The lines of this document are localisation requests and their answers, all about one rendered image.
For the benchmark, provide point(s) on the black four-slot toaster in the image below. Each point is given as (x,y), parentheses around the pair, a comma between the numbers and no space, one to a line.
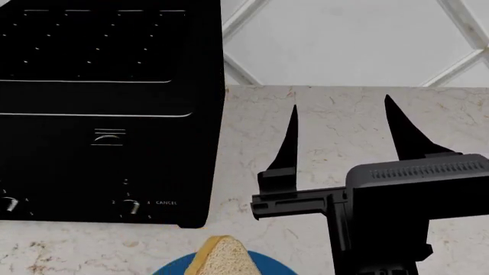
(107,154)

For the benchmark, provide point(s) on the round blue plate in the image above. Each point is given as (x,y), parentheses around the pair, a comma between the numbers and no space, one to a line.
(272,263)

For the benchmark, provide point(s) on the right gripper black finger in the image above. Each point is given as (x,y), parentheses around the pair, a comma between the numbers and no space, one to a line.
(288,160)
(410,140)

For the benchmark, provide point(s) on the toaster dial beside cancel label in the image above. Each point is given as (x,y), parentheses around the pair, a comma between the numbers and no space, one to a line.
(131,206)

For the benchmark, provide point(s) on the grey gripper camera box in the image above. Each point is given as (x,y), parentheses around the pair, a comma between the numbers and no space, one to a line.
(420,186)

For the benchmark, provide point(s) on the silver-tipped toaster dial, no label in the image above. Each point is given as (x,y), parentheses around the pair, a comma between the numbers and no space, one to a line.
(9,204)

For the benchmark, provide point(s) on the triangular sandwich bread slice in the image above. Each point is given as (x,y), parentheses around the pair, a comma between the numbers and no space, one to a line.
(225,257)

